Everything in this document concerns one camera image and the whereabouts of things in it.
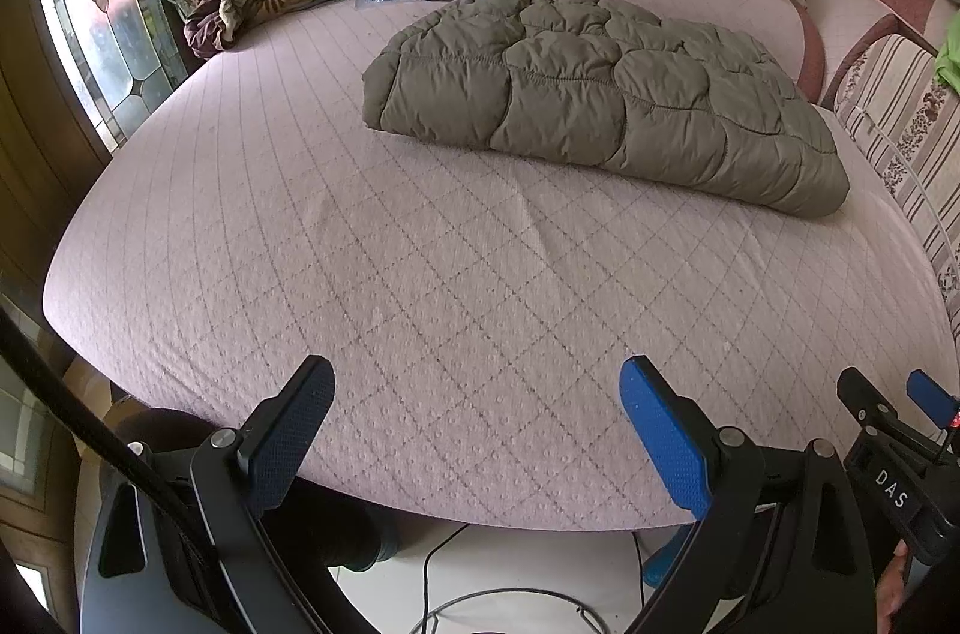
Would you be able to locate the blue plastic object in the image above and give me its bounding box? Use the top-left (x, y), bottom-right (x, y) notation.
top-left (643, 525), bottom-right (695, 586)

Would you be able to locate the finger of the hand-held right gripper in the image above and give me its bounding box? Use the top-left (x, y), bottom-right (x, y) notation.
top-left (838, 368), bottom-right (901, 434)
top-left (906, 370), bottom-right (960, 429)

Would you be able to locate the pink quilted bed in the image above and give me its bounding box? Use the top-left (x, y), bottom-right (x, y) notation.
top-left (41, 0), bottom-right (960, 530)

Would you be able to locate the thin black floor cable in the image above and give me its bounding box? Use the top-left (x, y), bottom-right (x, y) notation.
top-left (420, 521), bottom-right (470, 634)

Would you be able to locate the olive puffer jacket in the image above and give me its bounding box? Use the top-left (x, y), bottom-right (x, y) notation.
top-left (361, 0), bottom-right (851, 220)

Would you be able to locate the striped floral pillow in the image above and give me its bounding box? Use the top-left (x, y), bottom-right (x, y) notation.
top-left (832, 34), bottom-right (960, 335)

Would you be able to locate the grey metal ring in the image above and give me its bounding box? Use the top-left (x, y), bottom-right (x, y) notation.
top-left (409, 589), bottom-right (601, 634)

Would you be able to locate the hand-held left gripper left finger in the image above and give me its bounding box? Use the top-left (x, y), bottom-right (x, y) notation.
top-left (79, 355), bottom-right (336, 634)

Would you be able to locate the green cloth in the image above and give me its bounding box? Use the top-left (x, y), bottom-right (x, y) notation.
top-left (934, 15), bottom-right (960, 97)

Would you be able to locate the thick black cable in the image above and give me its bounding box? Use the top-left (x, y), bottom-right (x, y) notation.
top-left (0, 296), bottom-right (316, 634)

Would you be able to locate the stained glass window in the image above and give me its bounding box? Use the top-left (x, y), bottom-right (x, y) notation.
top-left (30, 0), bottom-right (188, 155)

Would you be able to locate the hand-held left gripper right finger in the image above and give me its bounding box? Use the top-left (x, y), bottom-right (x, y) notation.
top-left (619, 356), bottom-right (878, 634)

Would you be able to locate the person's right hand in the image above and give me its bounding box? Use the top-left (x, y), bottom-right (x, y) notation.
top-left (874, 540), bottom-right (914, 634)

